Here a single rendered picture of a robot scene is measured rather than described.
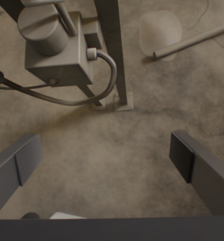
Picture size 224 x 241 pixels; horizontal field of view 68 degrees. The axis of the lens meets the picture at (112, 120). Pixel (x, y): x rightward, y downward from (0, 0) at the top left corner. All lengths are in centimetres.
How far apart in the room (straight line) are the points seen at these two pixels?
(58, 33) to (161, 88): 77
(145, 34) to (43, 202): 109
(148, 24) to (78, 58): 88
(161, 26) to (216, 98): 50
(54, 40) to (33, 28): 3
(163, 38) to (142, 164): 69
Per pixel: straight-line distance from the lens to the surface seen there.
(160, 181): 94
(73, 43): 27
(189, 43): 106
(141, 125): 91
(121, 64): 47
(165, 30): 109
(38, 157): 17
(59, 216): 94
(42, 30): 25
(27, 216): 99
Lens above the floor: 90
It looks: 80 degrees down
